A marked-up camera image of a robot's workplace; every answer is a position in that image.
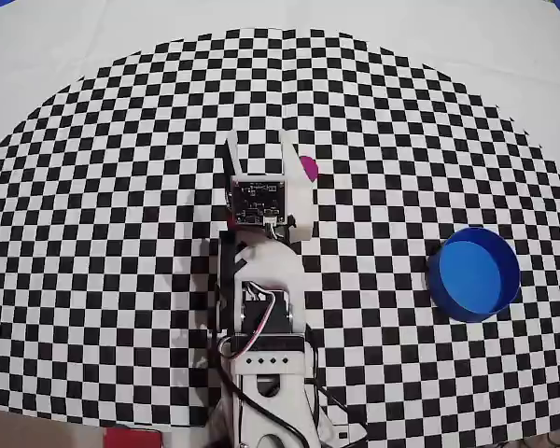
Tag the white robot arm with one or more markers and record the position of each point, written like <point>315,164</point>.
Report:
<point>270,266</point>

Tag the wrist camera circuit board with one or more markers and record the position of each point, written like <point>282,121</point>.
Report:
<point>261,200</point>

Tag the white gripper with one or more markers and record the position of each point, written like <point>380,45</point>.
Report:
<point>300,188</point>

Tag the blue round box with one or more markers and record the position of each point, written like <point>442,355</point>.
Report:
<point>476,275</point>

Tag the red flat box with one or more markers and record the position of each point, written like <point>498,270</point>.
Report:
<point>133,438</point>

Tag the black white checkered cloth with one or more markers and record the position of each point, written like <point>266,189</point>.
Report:
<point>121,186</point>

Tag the pink faceted ball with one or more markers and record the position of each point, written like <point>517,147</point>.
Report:
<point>310,169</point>

